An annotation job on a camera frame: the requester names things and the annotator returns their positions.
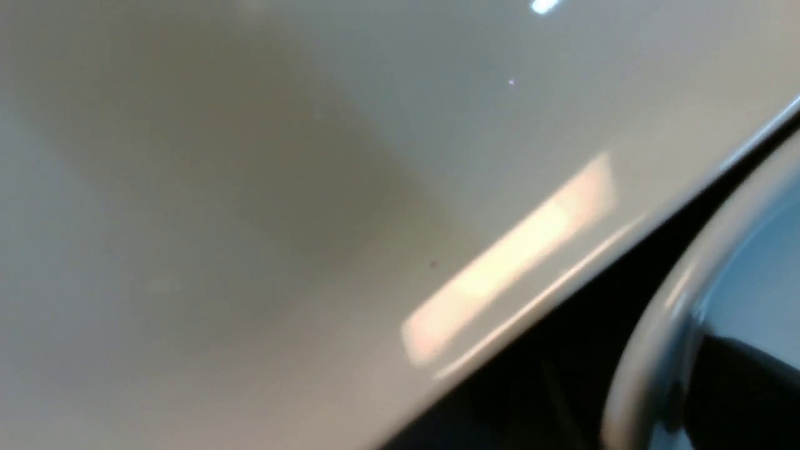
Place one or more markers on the white small bowl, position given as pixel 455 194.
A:
pixel 661 347

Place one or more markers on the large white square plate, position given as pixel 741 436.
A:
pixel 297 224

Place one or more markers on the black serving tray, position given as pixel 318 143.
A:
pixel 546 390

